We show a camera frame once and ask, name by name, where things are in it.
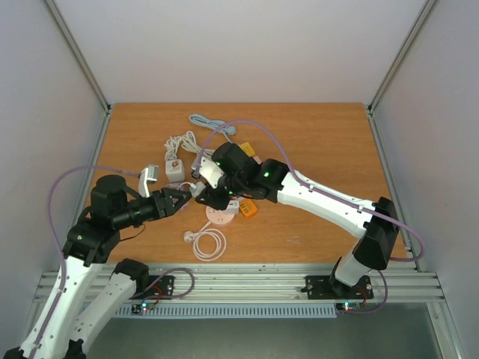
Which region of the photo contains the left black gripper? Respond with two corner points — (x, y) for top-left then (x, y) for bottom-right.
(115, 187), (193, 228)

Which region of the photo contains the small white grey adapter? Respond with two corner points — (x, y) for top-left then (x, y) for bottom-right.
(225, 200), (240, 215)

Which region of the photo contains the orange power strip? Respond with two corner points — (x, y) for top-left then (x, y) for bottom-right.
(239, 199), (257, 218)

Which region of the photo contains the white cube socket with flower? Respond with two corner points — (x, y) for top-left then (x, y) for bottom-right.
(165, 159), (186, 183)

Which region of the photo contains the yellow cube socket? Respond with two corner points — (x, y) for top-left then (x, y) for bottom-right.
(240, 142), (256, 157)

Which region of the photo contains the white USB charger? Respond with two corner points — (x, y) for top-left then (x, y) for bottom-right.
(189, 182), (205, 197)

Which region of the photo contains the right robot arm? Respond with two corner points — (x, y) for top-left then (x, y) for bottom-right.
(195, 143), (399, 298)

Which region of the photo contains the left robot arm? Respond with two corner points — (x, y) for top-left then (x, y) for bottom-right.
(4, 175), (192, 358)

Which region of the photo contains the pink round power socket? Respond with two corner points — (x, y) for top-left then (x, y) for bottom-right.
(205, 206), (236, 227)

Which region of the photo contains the white purple-strip cable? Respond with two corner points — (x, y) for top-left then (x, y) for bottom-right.
(163, 135), (188, 162)

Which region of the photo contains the white orange-strip cable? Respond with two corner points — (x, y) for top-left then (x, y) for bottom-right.
(177, 130), (214, 158)

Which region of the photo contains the blue power strip cable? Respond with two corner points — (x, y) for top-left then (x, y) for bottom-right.
(188, 114), (237, 145)

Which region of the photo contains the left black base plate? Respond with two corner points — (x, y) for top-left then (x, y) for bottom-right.
(132, 275), (175, 300)

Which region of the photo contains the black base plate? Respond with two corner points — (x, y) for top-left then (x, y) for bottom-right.
(300, 275), (374, 300)
(132, 275), (175, 300)

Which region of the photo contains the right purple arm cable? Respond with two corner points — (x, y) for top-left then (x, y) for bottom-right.
(196, 119), (427, 315)

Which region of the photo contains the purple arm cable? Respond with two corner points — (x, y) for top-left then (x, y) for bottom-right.
(29, 165), (143, 358)
(196, 119), (427, 315)

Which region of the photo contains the blue slotted cable duct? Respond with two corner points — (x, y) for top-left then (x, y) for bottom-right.
(113, 303), (337, 320)

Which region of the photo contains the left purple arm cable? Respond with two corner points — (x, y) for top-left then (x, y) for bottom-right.
(29, 165), (143, 358)

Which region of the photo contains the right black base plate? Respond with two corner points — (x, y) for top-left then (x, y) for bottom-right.
(300, 275), (374, 300)

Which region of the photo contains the aluminium rail frame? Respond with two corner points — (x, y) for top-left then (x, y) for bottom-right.
(16, 0), (465, 359)

